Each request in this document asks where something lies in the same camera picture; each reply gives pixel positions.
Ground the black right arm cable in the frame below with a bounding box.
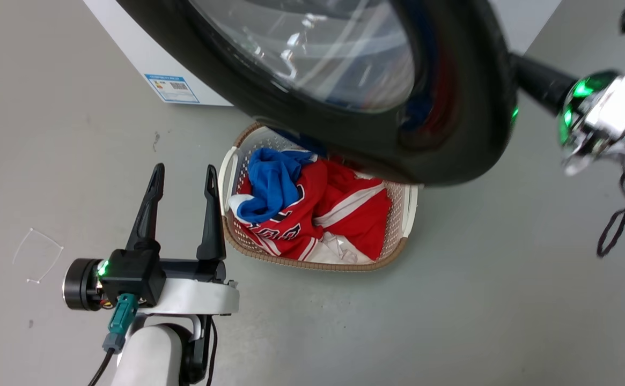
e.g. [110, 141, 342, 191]
[597, 170, 625, 258]

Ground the white garment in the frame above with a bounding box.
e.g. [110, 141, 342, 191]
[304, 232, 375, 264]

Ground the white washing machine body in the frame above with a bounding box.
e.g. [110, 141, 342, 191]
[83, 0, 562, 107]

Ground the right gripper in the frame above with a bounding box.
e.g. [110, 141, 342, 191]
[510, 32, 625, 176]

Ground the red white sports jersey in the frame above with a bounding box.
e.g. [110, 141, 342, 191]
[236, 158, 393, 262]

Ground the black round washing machine door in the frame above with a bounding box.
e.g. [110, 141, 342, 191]
[116, 0, 519, 187]

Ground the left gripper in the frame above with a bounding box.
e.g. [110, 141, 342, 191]
[63, 163, 240, 316]

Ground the black cable with teal connector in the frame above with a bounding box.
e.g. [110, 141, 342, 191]
[87, 293, 139, 386]

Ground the blue garment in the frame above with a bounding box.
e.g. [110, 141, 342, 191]
[236, 147, 318, 225]

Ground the blue white energy label sticker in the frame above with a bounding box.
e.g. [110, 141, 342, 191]
[144, 74, 200, 104]

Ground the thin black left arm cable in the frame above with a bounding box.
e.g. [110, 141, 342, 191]
[205, 316, 219, 386]

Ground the beige white laundry basket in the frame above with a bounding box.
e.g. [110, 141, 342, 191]
[218, 122, 419, 272]

